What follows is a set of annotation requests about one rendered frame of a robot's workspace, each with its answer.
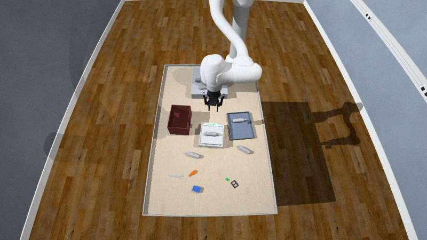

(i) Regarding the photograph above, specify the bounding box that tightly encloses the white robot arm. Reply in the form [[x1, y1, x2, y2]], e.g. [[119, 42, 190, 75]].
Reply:
[[195, 0, 262, 92]]

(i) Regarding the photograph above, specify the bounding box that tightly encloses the white digital scale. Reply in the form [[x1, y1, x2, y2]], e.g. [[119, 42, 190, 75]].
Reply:
[[199, 122, 224, 148]]

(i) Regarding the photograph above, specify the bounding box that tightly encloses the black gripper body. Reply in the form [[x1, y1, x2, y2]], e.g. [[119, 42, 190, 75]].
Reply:
[[207, 90, 221, 98]]

